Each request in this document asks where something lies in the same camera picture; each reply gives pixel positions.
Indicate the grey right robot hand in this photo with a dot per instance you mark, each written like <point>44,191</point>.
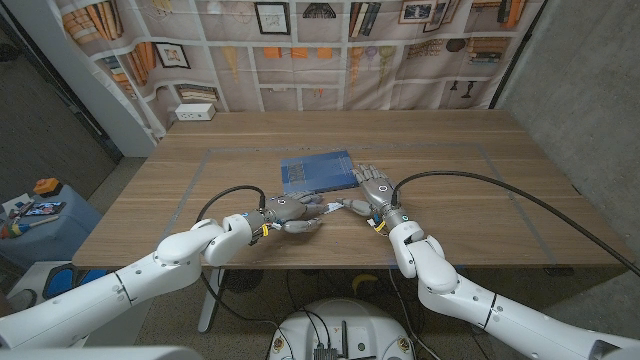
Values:
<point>377,190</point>

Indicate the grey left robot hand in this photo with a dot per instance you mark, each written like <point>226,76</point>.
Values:
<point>287,207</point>

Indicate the white puzzle piece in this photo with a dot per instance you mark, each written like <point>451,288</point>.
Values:
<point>330,209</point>
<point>339,205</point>

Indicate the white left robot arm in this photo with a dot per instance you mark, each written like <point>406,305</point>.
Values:
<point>145,280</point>

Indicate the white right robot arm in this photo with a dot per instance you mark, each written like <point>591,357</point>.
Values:
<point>475,295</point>

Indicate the blue notebook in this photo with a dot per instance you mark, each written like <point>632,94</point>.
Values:
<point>315,172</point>

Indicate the black round fan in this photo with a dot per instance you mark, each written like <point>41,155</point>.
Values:
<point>245,280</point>

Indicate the yellow curved object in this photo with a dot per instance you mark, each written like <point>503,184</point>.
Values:
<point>364,280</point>

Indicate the white table leg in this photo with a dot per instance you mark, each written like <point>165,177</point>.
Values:
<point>212,300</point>

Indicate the white robot torso base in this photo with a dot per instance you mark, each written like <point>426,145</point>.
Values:
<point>345,325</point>

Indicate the white power outlet box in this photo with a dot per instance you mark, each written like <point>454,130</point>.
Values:
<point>194,112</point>

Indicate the printed bookshelf backdrop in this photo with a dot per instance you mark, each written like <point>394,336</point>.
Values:
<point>300,65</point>

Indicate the black backdrop pole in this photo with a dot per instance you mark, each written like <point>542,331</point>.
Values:
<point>517,52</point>

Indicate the blue-grey stool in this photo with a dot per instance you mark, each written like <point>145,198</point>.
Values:
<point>55,240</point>

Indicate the white and blue case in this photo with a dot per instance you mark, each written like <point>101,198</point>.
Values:
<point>65,282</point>

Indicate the orange and black block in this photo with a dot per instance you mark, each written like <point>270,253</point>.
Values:
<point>47,187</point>

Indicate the black smartphone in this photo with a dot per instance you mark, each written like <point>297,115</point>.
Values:
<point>46,208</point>

